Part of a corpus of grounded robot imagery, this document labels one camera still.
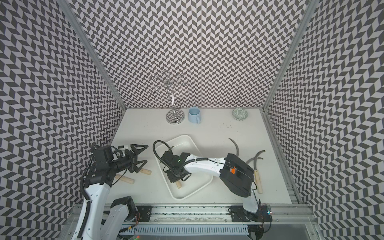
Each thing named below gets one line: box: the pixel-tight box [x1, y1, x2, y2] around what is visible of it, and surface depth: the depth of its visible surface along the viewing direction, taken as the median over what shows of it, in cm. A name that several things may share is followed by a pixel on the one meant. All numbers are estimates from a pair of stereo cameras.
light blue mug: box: [188, 106, 201, 124], surface depth 110 cm
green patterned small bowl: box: [232, 108, 249, 120], surface depth 114 cm
